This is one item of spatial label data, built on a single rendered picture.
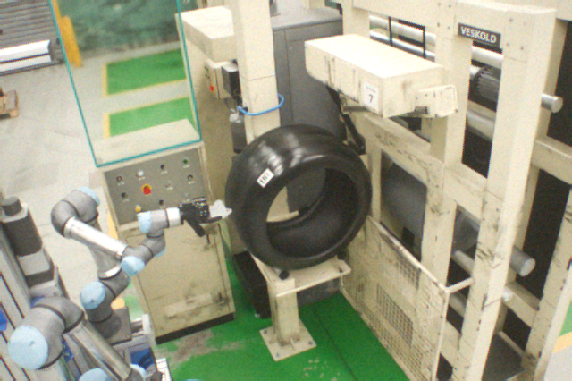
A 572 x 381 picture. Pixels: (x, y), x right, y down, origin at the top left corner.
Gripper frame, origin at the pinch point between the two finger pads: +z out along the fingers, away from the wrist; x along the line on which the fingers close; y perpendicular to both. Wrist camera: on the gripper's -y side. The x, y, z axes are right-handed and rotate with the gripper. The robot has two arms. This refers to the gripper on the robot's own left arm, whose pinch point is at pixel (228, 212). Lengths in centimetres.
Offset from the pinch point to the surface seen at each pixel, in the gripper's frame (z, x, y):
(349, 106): 58, 12, 34
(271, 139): 19.5, 4.6, 26.6
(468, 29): 71, -38, 76
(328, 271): 45, -5, -38
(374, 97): 43, -29, 52
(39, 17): -129, 941, -37
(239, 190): 4.0, -2.9, 10.5
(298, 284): 30, -7, -40
